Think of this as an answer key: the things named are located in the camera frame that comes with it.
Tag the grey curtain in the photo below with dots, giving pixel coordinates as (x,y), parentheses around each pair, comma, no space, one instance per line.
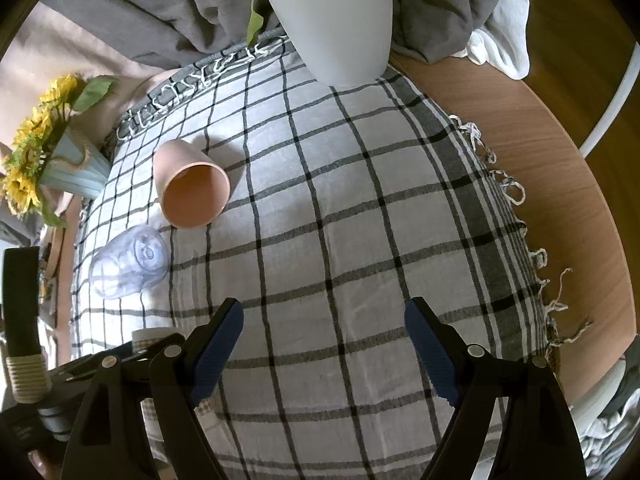
(174,33)

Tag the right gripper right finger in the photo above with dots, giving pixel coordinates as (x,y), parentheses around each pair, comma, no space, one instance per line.
(539,439)

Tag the pink curtain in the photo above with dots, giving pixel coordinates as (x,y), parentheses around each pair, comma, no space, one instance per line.
(47,46)

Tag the white floor lamp pole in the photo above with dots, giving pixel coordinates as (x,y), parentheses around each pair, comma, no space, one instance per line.
(615,105)

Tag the black white plaid cloth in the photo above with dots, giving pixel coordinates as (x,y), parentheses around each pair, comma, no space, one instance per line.
(344,204)

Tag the pink plastic cup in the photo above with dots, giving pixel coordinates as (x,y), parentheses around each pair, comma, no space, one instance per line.
(191,188)

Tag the white plant pot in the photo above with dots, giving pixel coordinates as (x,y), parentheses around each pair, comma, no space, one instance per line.
(343,43)

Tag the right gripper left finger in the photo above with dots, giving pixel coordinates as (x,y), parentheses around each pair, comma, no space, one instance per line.
(185,384)

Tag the light blue ribbed vase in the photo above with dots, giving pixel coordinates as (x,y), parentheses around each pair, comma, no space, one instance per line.
(76,166)

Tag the houndstooth paper cup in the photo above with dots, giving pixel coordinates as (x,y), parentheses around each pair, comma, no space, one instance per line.
(144,338)

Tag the clear plastic cup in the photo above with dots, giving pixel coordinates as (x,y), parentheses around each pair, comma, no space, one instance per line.
(131,262)

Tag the sunflower bouquet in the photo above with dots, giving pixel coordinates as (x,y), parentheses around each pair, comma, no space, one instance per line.
(66,97)

